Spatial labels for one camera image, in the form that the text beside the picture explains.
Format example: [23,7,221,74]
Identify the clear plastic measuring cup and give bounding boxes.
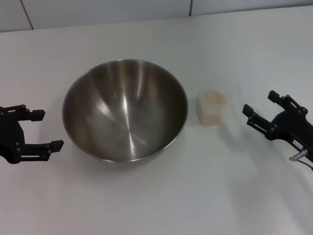
[195,83,237,127]

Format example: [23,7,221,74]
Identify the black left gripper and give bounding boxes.
[0,104,65,165]

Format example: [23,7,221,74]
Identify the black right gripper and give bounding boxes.
[242,90,313,162]

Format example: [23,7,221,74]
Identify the stainless steel mixing bowl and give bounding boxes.
[62,58,189,164]

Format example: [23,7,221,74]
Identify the white rice grains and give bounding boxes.
[198,89,230,126]

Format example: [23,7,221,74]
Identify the right gripper cable with plug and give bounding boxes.
[289,149,313,173]

